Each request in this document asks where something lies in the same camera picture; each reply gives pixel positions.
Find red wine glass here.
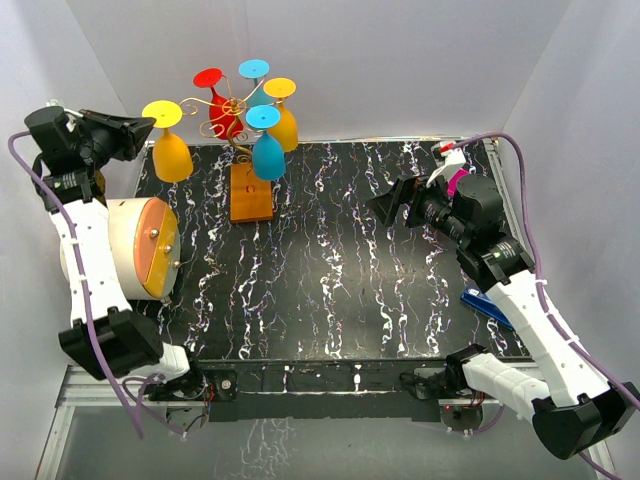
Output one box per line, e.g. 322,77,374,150
193,68,244,141

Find orange wooden rack base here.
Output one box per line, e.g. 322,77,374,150
230,163,274,223

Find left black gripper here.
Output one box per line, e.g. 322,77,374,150
79,108,158,169

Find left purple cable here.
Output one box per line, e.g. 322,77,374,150
7,130,189,441

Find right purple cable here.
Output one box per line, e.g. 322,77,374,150
434,131,640,476

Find teal wine glass back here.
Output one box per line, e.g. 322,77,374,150
238,59,272,108

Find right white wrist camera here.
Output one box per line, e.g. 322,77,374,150
426,141,466,187

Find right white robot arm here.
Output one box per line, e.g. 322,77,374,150
366,175,639,460

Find magenta wine glass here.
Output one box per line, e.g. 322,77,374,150
446,169,469,198

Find white cylinder drum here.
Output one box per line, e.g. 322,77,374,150
107,197,181,300

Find orange glass yellow base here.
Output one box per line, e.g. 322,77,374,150
263,77,299,153
142,100,194,183

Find blue stapler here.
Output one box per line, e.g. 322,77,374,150
460,287,514,330

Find blue wine glass front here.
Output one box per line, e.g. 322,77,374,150
246,105,286,181

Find gold wire glass rack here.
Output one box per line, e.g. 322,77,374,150
179,66,269,164

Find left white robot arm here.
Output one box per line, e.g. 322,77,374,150
24,105,207,399

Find black front mounting rail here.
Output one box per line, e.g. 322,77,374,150
134,357,506,426

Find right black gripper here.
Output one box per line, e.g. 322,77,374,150
366,168,471,246

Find purple cable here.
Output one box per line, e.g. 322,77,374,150
434,131,640,476
7,130,189,441

